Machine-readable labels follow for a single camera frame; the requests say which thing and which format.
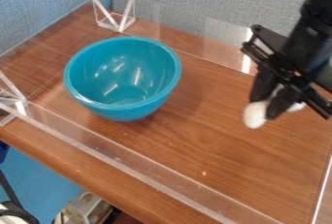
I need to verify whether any clear acrylic front barrier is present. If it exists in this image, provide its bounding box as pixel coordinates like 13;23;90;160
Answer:
0;97;284;224

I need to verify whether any clear acrylic corner bracket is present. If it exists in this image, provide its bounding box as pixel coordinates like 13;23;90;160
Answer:
93;0;137;33

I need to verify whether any clear acrylic barrier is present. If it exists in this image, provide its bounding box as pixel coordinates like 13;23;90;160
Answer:
125;4;332;101
0;97;284;224

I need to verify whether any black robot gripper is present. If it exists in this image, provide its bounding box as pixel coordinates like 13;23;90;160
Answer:
242;20;332;119

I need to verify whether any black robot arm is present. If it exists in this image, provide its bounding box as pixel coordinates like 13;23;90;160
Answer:
242;0;332;120

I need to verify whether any clear acrylic left bracket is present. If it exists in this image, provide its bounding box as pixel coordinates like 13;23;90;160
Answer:
0;71;29;127

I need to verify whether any white toy mushroom brown cap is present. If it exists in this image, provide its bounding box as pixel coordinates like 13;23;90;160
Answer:
242;83;308;130

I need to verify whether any white power strip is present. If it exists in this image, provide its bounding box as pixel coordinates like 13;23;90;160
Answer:
54;191;113;224

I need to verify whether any blue plastic bowl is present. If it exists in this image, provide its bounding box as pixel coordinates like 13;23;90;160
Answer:
63;37;183;121

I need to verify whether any clear acrylic back barrier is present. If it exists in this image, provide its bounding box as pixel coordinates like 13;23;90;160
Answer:
125;4;332;101

